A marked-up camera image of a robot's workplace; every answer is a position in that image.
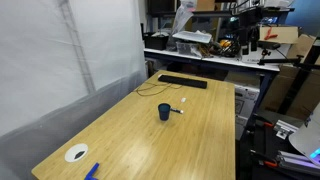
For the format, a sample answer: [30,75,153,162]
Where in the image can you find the blue plastic cup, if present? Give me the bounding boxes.
[157,102,172,122]

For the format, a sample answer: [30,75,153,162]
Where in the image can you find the long black bar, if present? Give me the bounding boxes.
[157,74,208,90]

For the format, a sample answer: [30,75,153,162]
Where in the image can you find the black storage bin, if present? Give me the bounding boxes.
[143,31,170,51]

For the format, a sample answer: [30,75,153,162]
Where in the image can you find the clear plastic container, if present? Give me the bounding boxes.
[175,41,203,58]

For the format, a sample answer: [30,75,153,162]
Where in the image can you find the white flat tray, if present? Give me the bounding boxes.
[172,30,213,44]

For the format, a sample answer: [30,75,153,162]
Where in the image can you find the clear plastic bag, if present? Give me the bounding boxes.
[166,0,198,51]

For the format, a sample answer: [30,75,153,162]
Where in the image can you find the white workbench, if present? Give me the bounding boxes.
[143,47,281,73]

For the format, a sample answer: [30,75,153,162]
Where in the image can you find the white printed carton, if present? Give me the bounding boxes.
[234,83,261,141]

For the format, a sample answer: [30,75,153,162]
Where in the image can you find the black equipment shelf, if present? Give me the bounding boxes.
[146,0,294,21]

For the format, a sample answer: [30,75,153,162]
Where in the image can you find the white round table grommet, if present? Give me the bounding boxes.
[64,143,90,163]

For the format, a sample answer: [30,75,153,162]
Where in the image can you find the large brown cardboard boxes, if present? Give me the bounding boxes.
[259,33,320,121]

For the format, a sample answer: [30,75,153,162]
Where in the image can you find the white translucent curtain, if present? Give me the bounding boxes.
[0,0,148,180]

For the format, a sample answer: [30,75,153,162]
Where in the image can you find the short aluminium extrusion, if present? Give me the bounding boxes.
[273,119,299,140]

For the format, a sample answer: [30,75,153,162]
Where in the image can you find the black slanted stand pole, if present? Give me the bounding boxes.
[278,39,320,116]

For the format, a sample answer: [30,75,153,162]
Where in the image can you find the flat cardboard box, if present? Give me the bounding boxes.
[259,25,299,44]

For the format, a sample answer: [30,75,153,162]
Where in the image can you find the long aluminium extrusion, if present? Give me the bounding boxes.
[276,150,320,176]

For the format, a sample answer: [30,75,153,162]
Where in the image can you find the thin black cable on table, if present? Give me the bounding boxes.
[134,80,183,98]

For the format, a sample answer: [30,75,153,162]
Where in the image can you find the yellow and black cable pile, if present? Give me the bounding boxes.
[218,39,241,58]

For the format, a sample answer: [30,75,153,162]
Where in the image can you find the black clamp with orange handle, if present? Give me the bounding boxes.
[253,114,275,129]
[250,149,279,168]

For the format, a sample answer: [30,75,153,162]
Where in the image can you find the black camera on stand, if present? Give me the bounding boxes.
[258,41,282,51]

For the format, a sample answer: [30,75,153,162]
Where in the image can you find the red handled pliers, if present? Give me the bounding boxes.
[264,27,279,41]

